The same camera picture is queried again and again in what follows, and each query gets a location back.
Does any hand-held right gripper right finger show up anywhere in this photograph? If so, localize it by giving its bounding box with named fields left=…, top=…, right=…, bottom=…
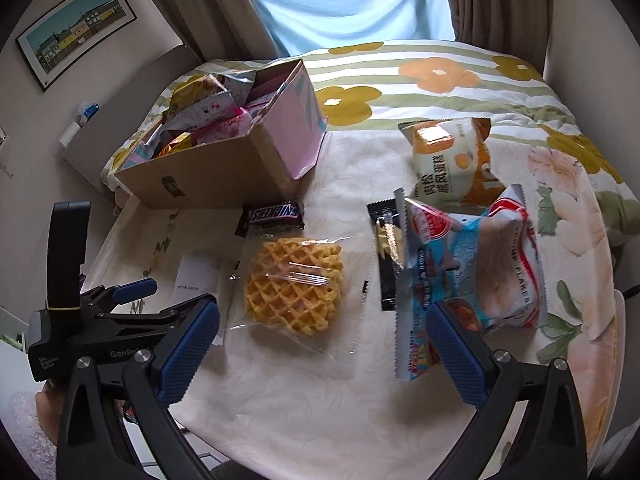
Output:
left=425, top=301, right=583, bottom=480

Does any brown chocolate bar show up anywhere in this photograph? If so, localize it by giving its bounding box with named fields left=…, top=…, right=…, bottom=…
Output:
left=236, top=201, right=306, bottom=237

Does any waffle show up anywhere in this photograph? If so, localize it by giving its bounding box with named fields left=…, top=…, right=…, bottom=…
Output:
left=226, top=232, right=373, bottom=363

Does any white puff snack packet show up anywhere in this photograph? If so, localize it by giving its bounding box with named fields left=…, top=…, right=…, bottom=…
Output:
left=170, top=74, right=231, bottom=111

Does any blue red shrimp chip packet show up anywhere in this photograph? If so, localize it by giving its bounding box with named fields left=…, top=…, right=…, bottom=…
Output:
left=392, top=183, right=546, bottom=383

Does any person's left forearm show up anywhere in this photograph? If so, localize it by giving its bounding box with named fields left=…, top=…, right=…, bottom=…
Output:
left=0, top=390, right=58, bottom=466

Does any pink snack packet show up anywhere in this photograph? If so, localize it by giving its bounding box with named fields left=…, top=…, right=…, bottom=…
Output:
left=192, top=110, right=253, bottom=146

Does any framed houses picture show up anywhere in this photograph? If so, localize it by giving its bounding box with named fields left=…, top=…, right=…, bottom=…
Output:
left=15, top=0, right=137, bottom=93

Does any white paper slip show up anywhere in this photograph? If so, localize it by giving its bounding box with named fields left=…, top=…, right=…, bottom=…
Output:
left=170, top=252, right=221, bottom=346

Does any white tissue roll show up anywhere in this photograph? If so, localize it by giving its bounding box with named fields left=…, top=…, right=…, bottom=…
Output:
left=57, top=121, right=81, bottom=147

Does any grey bed headboard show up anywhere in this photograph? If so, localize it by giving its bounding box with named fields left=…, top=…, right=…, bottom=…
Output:
left=62, top=44, right=206, bottom=191

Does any light blue cloth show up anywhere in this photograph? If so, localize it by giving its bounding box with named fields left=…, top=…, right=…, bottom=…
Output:
left=247, top=0, right=457, bottom=58

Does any cardboard box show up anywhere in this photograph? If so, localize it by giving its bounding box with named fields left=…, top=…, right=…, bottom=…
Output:
left=114, top=58, right=328, bottom=210

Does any yellow snack packet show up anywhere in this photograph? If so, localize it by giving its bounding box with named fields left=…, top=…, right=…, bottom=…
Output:
left=157, top=131, right=196, bottom=158

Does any brown curtain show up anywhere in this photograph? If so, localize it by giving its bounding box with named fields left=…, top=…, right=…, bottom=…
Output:
left=436, top=0, right=556, bottom=81
left=127, top=0, right=293, bottom=61

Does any orange white cake packet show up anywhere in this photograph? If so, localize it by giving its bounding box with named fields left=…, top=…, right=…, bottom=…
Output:
left=398, top=116, right=507, bottom=206

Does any floral striped blanket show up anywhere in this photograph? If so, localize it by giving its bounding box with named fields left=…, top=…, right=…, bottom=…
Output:
left=100, top=39, right=626, bottom=191

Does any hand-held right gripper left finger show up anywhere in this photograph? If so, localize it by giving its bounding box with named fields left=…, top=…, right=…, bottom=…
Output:
left=55, top=294, right=221, bottom=480

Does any person's left hand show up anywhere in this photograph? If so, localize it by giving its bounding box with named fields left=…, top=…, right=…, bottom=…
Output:
left=34, top=382, right=69, bottom=443

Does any floral cream tablecloth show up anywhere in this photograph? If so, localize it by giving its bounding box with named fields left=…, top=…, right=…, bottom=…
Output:
left=82, top=130, right=628, bottom=466

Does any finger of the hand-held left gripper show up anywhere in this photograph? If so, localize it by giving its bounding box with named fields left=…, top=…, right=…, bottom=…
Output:
left=80, top=280, right=157, bottom=311
left=107, top=300, right=203, bottom=348

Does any black snack packet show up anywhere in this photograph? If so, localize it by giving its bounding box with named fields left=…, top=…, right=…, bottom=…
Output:
left=366, top=199, right=413, bottom=312

